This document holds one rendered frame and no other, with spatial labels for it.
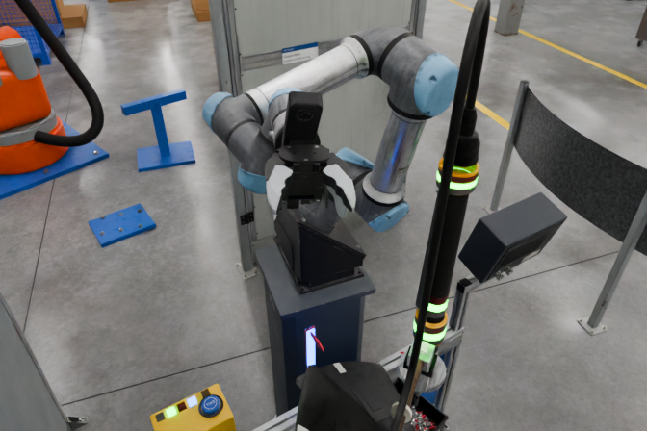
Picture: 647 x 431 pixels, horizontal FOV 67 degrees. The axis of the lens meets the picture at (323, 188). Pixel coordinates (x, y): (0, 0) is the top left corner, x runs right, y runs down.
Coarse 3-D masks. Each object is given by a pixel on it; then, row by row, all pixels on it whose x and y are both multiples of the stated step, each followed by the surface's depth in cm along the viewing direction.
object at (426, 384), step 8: (408, 352) 68; (432, 352) 65; (400, 360) 74; (408, 360) 65; (424, 360) 64; (432, 360) 67; (440, 360) 74; (400, 368) 73; (424, 368) 65; (432, 368) 66; (440, 368) 73; (400, 376) 73; (424, 376) 68; (432, 376) 72; (440, 376) 72; (424, 384) 69; (432, 384) 71; (440, 384) 71; (424, 392) 71
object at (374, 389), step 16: (320, 368) 106; (336, 368) 107; (352, 368) 108; (368, 368) 110; (352, 384) 103; (368, 384) 104; (384, 384) 105; (368, 400) 100; (384, 400) 100; (384, 416) 97
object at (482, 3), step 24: (480, 0) 39; (480, 24) 39; (480, 48) 45; (480, 72) 47; (456, 96) 40; (456, 120) 41; (456, 144) 43; (432, 240) 49; (432, 264) 50; (408, 384) 58; (408, 408) 58
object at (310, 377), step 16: (304, 384) 73; (320, 384) 75; (336, 384) 78; (304, 400) 71; (320, 400) 73; (336, 400) 75; (352, 400) 78; (304, 416) 69; (320, 416) 71; (336, 416) 73; (352, 416) 76; (368, 416) 78
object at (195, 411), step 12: (216, 384) 115; (192, 396) 112; (168, 408) 110; (192, 408) 110; (228, 408) 110; (156, 420) 107; (168, 420) 107; (180, 420) 107; (192, 420) 107; (204, 420) 107; (216, 420) 107; (228, 420) 108
